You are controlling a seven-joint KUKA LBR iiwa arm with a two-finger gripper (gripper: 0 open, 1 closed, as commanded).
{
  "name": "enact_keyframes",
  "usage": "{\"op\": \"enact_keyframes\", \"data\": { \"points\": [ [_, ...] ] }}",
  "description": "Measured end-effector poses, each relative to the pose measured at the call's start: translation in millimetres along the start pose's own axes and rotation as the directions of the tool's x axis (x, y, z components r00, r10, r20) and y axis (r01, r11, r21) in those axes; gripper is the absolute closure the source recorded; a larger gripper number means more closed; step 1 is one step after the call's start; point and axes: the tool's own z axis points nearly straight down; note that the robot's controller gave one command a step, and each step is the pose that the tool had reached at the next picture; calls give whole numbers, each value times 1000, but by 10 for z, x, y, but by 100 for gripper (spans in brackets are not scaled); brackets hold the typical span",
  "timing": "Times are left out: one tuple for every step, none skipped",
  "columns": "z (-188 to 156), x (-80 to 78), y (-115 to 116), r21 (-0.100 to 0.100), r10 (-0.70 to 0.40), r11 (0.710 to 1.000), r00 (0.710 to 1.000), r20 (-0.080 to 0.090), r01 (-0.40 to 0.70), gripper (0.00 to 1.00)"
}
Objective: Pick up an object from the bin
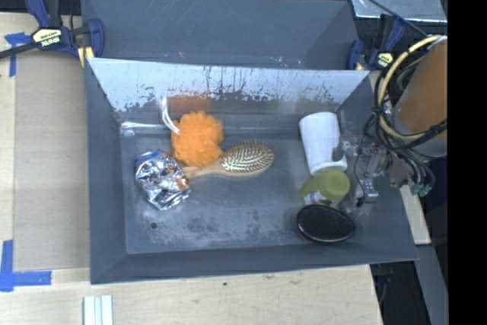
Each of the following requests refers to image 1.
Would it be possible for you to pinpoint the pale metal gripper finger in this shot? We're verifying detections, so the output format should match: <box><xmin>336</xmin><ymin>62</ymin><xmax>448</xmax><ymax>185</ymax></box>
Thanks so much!
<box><xmin>338</xmin><ymin>180</ymin><xmax>380</xmax><ymax>217</ymax></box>
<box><xmin>339</xmin><ymin>140</ymin><xmax>382</xmax><ymax>165</ymax></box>

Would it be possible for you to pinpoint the yellow-green plastic bottle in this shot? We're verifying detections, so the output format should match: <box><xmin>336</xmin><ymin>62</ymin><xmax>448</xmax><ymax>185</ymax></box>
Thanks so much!
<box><xmin>300</xmin><ymin>167</ymin><xmax>352</xmax><ymax>208</ymax></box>

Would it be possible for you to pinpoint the white plastic cup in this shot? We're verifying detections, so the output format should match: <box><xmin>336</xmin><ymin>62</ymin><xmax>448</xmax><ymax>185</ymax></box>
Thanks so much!
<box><xmin>298</xmin><ymin>111</ymin><xmax>349</xmax><ymax>177</ymax></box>

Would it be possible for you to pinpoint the wooden hairbrush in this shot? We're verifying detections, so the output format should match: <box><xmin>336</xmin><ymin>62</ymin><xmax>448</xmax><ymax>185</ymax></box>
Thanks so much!
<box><xmin>180</xmin><ymin>140</ymin><xmax>275</xmax><ymax>180</ymax></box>

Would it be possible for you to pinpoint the grey metal bin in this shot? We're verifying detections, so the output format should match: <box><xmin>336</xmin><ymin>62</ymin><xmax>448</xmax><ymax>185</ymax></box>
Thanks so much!
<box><xmin>79</xmin><ymin>0</ymin><xmax>420</xmax><ymax>285</ymax></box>

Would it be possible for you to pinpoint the orange mesh bath sponge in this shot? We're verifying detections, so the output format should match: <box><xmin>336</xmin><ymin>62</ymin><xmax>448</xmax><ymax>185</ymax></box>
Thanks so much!
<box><xmin>159</xmin><ymin>96</ymin><xmax>225</xmax><ymax>169</ymax></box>

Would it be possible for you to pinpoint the crumpled silver foil packet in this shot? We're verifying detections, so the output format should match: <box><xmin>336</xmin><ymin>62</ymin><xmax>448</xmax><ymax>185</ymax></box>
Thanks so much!
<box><xmin>134</xmin><ymin>150</ymin><xmax>192</xmax><ymax>212</ymax></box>

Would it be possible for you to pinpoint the pale wood flat board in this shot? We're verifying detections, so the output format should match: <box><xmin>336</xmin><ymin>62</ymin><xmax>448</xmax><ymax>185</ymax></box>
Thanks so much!
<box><xmin>12</xmin><ymin>49</ymin><xmax>91</xmax><ymax>273</ymax></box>

